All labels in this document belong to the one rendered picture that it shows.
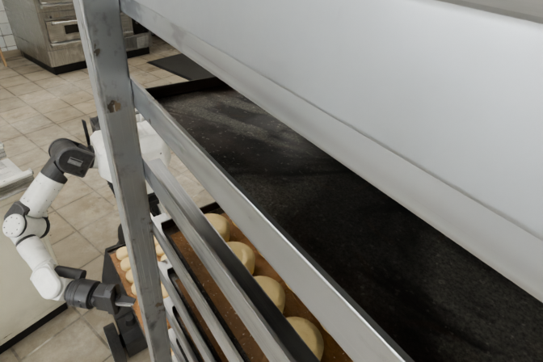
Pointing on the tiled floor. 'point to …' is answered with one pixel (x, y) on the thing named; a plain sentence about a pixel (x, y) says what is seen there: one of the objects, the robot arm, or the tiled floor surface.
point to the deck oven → (52, 14)
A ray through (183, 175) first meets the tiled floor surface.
